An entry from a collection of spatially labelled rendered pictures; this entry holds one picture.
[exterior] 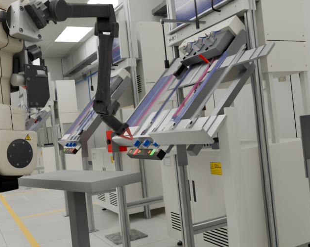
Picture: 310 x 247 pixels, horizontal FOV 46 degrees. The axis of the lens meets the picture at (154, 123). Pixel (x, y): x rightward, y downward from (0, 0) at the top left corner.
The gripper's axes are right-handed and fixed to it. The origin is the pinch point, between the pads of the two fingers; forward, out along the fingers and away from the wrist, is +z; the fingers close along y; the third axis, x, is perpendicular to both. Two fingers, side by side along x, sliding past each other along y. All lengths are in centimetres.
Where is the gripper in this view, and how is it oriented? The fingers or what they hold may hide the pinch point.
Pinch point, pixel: (131, 138)
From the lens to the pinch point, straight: 187.9
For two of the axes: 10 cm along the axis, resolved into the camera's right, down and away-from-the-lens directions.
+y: -4.7, 0.2, 8.8
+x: -5.5, 7.8, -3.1
